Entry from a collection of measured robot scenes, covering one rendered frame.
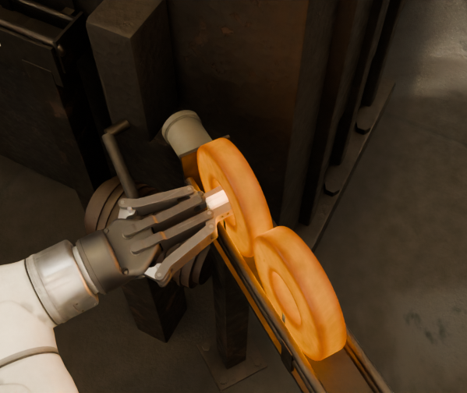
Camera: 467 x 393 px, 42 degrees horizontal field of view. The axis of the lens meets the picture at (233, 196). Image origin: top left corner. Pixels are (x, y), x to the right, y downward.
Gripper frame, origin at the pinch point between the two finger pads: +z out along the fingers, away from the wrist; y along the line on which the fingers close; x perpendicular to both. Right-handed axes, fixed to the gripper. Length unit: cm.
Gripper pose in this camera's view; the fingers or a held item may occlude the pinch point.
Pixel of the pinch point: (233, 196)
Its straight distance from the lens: 78.0
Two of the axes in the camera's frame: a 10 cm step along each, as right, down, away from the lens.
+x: -0.8, -4.9, -8.7
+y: 4.7, 7.5, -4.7
